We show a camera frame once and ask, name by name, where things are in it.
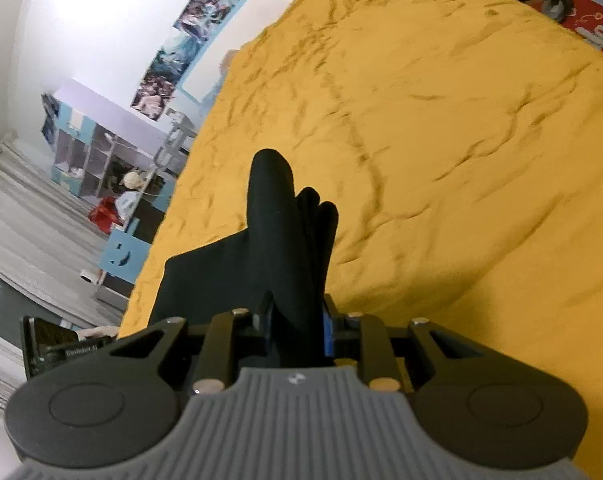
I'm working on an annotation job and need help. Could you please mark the black pants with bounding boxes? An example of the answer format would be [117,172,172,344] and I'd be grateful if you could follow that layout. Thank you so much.
[149,148,338,367]

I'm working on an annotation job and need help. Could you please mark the blue smiley chair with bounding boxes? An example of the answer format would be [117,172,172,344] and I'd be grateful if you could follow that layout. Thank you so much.
[96,218,150,313]

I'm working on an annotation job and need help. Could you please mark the red bag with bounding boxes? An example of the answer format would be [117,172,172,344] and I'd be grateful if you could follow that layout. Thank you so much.
[88,196,123,234]

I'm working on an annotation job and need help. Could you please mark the white cubby shelf unit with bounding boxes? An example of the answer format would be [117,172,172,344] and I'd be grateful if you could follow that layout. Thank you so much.
[41,77,198,212]

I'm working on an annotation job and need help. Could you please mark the yellow quilted bedspread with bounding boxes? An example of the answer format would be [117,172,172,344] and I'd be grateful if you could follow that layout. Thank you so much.
[122,0,603,479]

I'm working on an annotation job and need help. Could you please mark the blue white headboard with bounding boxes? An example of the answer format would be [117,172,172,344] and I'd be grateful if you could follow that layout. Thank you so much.
[179,0,292,102]

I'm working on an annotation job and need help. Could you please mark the anime wall posters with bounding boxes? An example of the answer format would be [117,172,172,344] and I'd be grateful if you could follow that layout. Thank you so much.
[131,0,238,120]

